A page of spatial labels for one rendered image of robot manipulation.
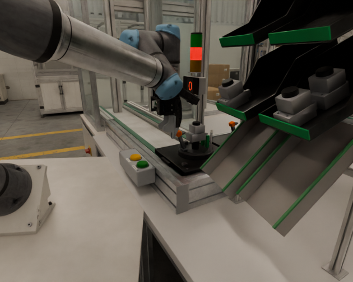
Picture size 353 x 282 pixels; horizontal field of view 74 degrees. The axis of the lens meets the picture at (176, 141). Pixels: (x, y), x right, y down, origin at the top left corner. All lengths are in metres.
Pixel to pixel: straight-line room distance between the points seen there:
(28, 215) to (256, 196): 0.63
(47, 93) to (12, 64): 2.98
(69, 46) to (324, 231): 0.77
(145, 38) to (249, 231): 0.61
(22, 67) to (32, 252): 8.24
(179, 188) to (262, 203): 0.25
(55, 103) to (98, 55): 5.63
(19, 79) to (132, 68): 8.40
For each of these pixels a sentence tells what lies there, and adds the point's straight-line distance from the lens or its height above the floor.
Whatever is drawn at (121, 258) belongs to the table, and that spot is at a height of 0.86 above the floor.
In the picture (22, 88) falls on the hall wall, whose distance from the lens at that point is 8.89.
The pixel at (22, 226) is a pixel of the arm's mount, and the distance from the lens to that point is 0.82.
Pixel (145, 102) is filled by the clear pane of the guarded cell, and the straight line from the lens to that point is 2.22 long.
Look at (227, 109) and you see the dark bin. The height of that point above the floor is 1.20.
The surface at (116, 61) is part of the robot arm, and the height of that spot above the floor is 1.32.
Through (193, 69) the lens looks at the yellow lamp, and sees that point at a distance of 1.05.
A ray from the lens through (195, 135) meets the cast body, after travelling 0.87.
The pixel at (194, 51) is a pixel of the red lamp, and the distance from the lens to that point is 1.05.
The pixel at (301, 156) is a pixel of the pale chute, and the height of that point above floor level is 1.11.
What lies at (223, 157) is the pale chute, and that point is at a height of 1.04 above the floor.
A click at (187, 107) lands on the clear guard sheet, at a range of 1.20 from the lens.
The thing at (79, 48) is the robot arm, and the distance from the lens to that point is 0.44.
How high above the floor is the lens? 1.33
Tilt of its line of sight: 20 degrees down
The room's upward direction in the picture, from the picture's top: straight up
